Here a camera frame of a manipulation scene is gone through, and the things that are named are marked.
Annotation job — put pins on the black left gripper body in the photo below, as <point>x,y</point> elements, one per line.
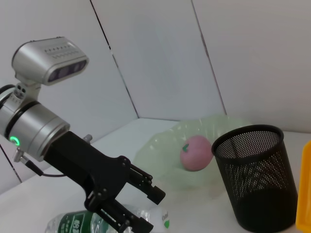
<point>80,160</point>

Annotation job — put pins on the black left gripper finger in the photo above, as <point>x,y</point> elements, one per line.
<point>136,223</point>
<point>155,193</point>

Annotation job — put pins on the pink toy peach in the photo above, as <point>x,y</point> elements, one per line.
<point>196,154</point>

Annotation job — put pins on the green label water bottle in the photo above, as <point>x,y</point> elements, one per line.
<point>77,223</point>

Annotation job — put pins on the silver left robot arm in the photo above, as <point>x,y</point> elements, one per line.
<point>31,131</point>

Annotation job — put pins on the translucent green fruit plate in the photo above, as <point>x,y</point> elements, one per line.
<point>170,145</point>

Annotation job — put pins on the black mesh pen holder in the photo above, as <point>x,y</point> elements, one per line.
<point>257,184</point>

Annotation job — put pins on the yellow plastic bin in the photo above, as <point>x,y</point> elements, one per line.
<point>305,189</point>

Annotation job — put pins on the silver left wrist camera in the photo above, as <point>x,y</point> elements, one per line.
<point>46,60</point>

